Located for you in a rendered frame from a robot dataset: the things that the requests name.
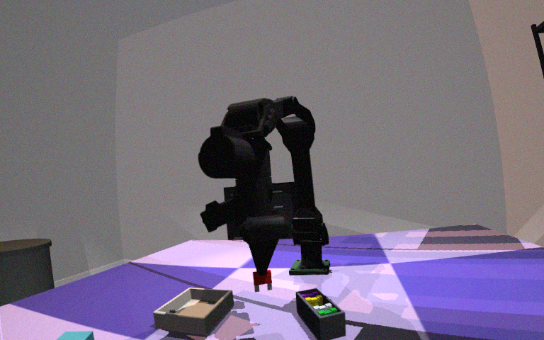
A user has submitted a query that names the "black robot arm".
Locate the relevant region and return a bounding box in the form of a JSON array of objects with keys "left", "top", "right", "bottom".
[{"left": 198, "top": 96, "right": 329, "bottom": 269}]

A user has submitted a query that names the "red blade fuse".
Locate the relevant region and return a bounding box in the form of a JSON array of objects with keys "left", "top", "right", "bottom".
[{"left": 252, "top": 269, "right": 273, "bottom": 293}]

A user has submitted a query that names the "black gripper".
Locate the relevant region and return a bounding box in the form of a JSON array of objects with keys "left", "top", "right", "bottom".
[{"left": 233, "top": 177, "right": 292, "bottom": 276}]

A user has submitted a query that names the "small cyan cube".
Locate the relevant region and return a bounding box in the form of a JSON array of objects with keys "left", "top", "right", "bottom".
[{"left": 56, "top": 331, "right": 94, "bottom": 340}]

